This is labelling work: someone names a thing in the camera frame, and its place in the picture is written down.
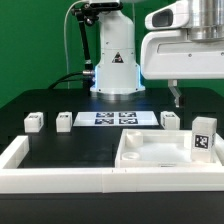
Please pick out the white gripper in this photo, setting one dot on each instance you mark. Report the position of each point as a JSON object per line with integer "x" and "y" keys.
{"x": 185, "y": 41}

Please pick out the white square tabletop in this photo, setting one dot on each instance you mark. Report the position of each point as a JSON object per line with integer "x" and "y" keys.
{"x": 162, "y": 148}

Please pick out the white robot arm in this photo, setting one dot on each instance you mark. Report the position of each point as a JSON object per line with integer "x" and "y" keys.
{"x": 117, "y": 73}

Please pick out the white marker sheet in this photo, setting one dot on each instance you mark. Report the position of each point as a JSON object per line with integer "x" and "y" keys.
{"x": 122, "y": 118}

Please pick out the white U-shaped fence wall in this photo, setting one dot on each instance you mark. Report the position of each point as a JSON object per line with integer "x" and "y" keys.
{"x": 14, "y": 180}

